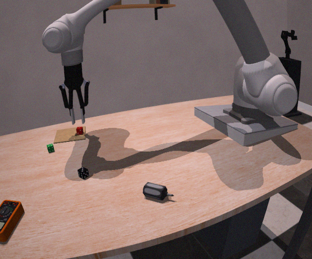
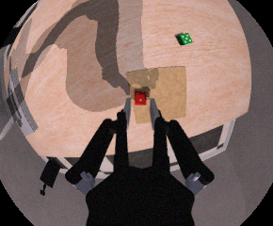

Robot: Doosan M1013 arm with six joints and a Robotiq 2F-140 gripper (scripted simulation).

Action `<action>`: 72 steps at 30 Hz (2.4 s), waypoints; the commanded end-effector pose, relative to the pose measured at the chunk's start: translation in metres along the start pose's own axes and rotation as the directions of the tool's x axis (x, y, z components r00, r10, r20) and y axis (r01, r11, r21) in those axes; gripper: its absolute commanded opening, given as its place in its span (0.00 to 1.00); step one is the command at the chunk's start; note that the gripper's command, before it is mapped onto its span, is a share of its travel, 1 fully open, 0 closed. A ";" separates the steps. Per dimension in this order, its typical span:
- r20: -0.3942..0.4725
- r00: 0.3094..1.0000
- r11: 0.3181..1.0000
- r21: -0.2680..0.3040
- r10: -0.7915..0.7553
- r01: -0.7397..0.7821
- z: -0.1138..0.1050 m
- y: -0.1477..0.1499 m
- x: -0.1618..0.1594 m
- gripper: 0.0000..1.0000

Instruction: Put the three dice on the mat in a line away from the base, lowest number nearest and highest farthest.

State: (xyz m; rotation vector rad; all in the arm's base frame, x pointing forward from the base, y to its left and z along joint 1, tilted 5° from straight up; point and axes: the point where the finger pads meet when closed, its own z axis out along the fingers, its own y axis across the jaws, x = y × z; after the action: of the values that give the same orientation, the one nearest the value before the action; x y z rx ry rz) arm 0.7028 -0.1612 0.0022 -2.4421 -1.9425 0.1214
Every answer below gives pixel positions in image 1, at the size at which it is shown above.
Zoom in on green die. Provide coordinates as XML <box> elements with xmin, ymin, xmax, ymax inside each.
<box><xmin>47</xmin><ymin>144</ymin><xmax>54</xmax><ymax>153</ymax></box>

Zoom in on orange digital multimeter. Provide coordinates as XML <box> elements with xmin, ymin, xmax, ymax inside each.
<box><xmin>0</xmin><ymin>200</ymin><xmax>24</xmax><ymax>242</ymax></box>

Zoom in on red die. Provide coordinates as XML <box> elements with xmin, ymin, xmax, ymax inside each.
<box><xmin>76</xmin><ymin>127</ymin><xmax>83</xmax><ymax>134</ymax></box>

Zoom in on tan mat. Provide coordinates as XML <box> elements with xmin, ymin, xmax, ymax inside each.
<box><xmin>54</xmin><ymin>126</ymin><xmax>86</xmax><ymax>144</ymax></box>

